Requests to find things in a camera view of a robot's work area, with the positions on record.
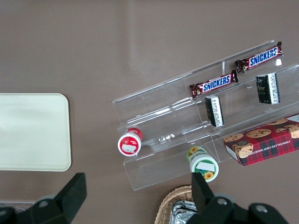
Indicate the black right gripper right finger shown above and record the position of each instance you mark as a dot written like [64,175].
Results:
[201,196]

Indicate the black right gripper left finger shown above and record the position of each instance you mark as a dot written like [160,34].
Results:
[70,198]

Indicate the light tan wicker basket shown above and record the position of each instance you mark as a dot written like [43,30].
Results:
[164,205]

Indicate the cream plastic tray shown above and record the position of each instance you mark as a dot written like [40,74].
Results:
[32,133]

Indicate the silver foil packet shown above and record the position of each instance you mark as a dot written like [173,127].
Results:
[182,212]

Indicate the green sunflower yogurt cup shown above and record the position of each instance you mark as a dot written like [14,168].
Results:
[203,165]

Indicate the red lidded yogurt cup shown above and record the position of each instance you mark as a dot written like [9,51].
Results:
[128,144]

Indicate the red tartan cookie box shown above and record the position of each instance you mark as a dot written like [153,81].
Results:
[264,147]

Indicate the clear acrylic tiered stand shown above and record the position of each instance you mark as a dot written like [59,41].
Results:
[163,121]

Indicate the small black labelled box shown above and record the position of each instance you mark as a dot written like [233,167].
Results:
[267,88]
[215,112]

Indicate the Snickers chocolate bar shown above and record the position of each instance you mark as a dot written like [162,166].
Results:
[216,83]
[261,58]

